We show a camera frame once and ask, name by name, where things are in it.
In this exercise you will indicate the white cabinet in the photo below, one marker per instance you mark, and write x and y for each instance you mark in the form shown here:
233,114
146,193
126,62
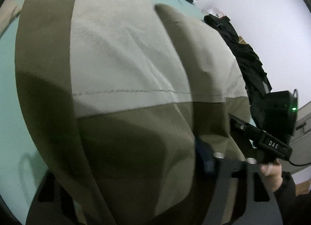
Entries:
303,137

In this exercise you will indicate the olive and beige jacket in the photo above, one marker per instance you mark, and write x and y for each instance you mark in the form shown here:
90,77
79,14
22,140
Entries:
121,69

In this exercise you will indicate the black clothes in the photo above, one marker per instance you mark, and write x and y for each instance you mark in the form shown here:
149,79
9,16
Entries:
243,52

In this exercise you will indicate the person's right hand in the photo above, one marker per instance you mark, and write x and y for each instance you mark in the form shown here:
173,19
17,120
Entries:
273,174

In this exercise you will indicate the cardboard box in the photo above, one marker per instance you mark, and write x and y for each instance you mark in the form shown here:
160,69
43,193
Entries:
243,40

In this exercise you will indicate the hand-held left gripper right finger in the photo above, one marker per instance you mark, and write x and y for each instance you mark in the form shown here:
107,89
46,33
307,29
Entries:
204,158

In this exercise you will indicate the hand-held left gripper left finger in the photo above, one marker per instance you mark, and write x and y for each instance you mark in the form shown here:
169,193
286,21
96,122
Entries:
55,205

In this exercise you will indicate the white plastic bag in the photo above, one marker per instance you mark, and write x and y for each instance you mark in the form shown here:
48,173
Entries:
213,11

